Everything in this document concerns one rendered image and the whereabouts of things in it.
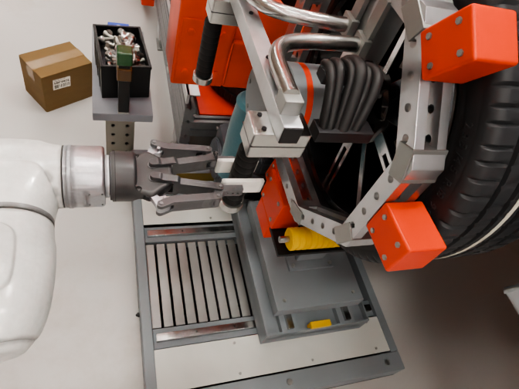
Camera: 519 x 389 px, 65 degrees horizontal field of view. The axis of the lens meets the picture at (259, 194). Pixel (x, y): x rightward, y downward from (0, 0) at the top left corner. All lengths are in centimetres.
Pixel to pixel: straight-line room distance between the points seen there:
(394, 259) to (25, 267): 50
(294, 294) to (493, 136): 82
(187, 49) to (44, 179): 73
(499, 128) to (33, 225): 62
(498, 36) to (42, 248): 60
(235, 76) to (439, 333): 122
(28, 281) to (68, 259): 99
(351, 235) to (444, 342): 110
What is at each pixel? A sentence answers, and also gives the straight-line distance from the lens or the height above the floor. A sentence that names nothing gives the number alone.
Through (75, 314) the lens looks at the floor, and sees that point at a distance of 143.
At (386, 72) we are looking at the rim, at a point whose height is 93.
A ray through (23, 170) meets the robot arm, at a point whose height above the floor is 88.
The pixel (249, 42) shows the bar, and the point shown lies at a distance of 71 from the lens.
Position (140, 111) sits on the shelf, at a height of 45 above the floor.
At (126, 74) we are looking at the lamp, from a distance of 119.
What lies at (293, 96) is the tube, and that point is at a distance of 57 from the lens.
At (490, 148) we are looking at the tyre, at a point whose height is 102.
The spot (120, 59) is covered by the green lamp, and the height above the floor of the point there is 64.
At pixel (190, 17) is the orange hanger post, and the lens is 118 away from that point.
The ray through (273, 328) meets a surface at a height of 15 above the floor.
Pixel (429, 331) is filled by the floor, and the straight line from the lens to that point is 178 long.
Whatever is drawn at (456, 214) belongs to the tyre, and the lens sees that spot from 70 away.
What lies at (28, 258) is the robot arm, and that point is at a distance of 54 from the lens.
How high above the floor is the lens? 133
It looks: 50 degrees down
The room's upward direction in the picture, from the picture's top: 24 degrees clockwise
